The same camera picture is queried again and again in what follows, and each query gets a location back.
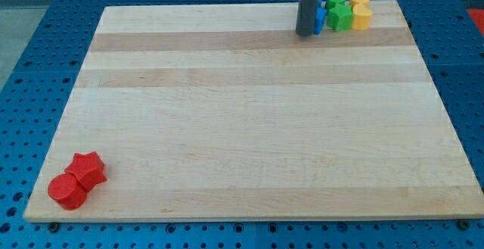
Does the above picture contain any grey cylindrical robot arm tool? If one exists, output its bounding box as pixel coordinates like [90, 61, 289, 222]
[296, 0, 319, 37]

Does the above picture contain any light wooden board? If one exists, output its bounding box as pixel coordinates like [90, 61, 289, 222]
[24, 0, 483, 223]

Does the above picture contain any blue front block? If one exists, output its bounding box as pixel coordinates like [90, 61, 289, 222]
[313, 7, 327, 35]

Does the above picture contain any green star block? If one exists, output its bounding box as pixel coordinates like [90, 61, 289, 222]
[327, 4, 354, 32]

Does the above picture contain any yellow heart block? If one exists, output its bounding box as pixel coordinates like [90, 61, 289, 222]
[351, 4, 373, 30]

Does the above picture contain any red star block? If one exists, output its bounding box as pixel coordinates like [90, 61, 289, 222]
[64, 151, 107, 192]

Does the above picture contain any red cylinder block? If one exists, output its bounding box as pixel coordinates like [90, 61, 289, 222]
[48, 173, 87, 210]

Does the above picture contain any red object at right edge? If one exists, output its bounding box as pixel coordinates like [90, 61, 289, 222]
[467, 8, 484, 35]

